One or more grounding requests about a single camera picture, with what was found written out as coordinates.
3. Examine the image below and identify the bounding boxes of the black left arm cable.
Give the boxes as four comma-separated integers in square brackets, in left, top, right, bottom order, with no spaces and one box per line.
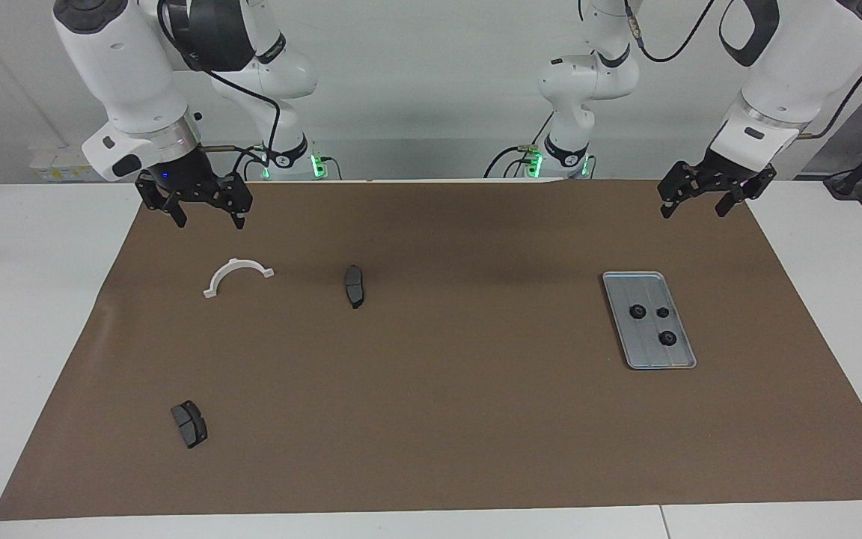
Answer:
[622,0,862,141]

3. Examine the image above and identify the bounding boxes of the white power socket box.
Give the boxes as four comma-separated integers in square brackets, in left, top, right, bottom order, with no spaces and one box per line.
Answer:
[29,144,114,183]

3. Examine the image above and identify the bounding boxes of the silver metal tray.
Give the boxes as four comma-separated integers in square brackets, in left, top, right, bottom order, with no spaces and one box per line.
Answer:
[602,271,697,371]

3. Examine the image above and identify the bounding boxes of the dark grey brake pad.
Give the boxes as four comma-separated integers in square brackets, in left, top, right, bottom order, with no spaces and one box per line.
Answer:
[171,400,209,450]
[344,265,366,309]

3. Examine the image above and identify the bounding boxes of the white half-ring clamp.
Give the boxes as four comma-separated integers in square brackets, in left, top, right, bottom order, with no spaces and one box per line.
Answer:
[203,258,275,299]

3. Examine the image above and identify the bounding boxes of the brown table mat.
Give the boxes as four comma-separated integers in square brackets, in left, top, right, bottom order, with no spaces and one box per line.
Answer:
[0,178,862,521]

